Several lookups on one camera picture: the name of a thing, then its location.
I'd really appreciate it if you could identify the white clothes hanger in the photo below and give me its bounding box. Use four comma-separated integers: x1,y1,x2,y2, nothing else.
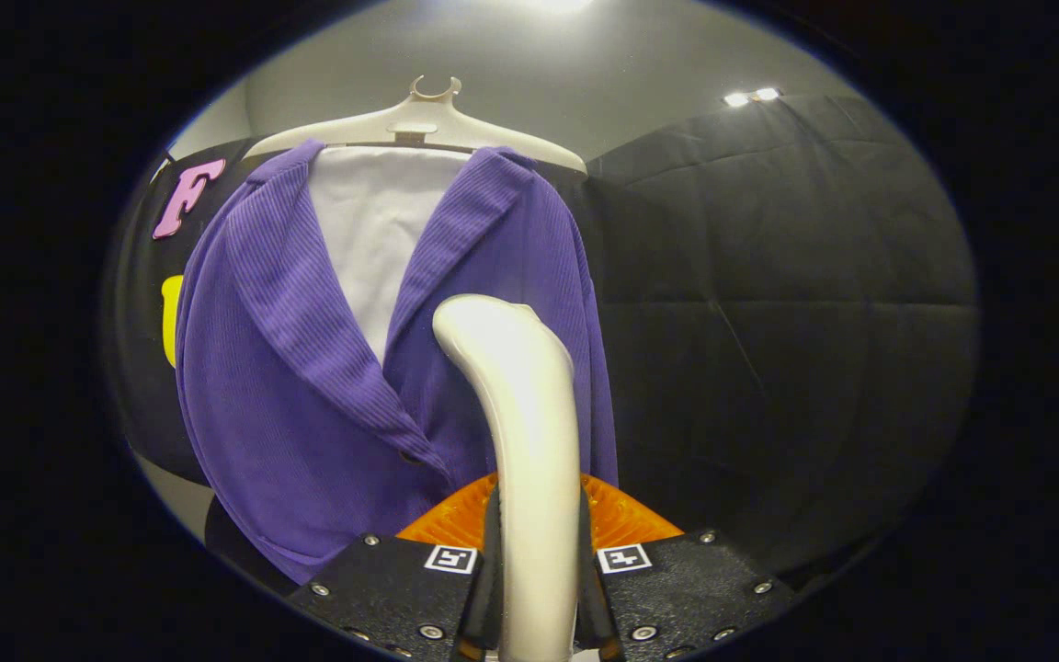
243,75,588,176

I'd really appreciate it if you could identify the white shirt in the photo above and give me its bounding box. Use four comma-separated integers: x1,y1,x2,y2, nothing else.
307,145,475,367

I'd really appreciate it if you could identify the grey cabinet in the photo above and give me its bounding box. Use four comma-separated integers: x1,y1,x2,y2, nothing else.
130,451,216,543

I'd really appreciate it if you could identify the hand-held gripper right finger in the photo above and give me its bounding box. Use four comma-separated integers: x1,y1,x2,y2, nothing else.
577,471,797,661

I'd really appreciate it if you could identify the white garment steamer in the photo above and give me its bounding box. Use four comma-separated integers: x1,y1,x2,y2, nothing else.
432,294,583,662

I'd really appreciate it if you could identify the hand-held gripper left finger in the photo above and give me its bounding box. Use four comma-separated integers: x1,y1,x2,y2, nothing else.
286,471,503,661

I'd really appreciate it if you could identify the purple corduroy jacket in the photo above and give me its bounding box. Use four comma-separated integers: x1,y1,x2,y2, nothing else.
175,140,621,586

